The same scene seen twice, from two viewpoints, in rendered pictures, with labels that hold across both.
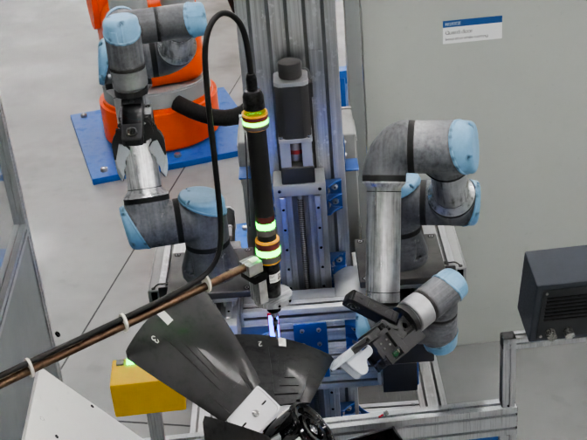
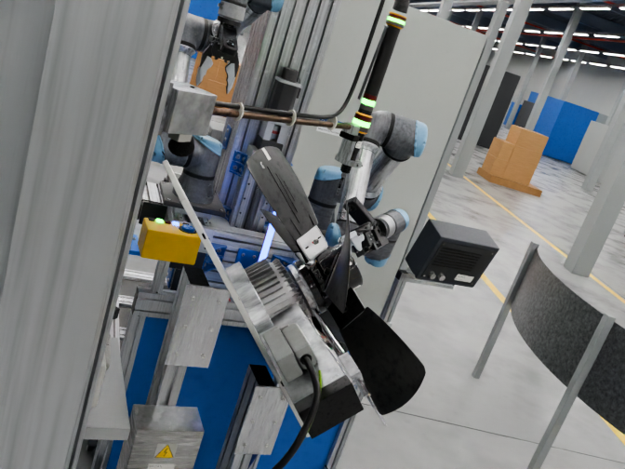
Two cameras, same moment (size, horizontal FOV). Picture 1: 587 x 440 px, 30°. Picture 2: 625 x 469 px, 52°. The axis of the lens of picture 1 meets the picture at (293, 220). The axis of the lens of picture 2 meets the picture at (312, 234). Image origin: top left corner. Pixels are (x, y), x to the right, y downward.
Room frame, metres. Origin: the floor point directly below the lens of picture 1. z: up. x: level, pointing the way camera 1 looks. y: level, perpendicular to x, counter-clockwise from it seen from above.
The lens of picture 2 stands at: (0.24, 0.71, 1.72)
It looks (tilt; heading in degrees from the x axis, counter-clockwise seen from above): 17 degrees down; 336
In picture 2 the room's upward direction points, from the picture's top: 18 degrees clockwise
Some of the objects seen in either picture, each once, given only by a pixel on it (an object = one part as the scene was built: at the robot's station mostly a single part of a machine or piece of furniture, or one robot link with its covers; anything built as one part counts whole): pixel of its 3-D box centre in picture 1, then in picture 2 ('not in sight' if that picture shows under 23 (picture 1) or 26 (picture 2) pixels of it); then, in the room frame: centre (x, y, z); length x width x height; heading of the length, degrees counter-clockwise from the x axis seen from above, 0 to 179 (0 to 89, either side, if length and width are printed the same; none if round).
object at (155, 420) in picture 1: (155, 421); (160, 273); (2.02, 0.36, 0.92); 0.03 x 0.03 x 0.12; 2
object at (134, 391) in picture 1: (148, 387); (168, 243); (2.02, 0.36, 1.02); 0.16 x 0.10 x 0.11; 92
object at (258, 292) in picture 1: (266, 278); (352, 144); (1.66, 0.06, 1.50); 0.09 x 0.07 x 0.10; 127
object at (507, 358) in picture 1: (507, 369); (393, 296); (2.05, -0.47, 0.96); 0.03 x 0.03 x 0.20; 2
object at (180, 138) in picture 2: not in sight; (182, 142); (1.31, 0.52, 1.48); 0.05 x 0.04 x 0.05; 127
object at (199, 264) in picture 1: (209, 254); (195, 183); (2.47, 0.23, 1.09); 0.15 x 0.15 x 0.10
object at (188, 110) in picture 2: not in sight; (175, 106); (1.29, 0.55, 1.54); 0.10 x 0.07 x 0.08; 127
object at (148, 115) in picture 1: (134, 112); (223, 39); (2.19, 0.32, 1.62); 0.09 x 0.08 x 0.12; 2
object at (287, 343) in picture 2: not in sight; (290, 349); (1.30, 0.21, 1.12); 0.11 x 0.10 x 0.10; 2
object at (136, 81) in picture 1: (127, 78); (230, 11); (2.18, 0.32, 1.70); 0.08 x 0.08 x 0.05
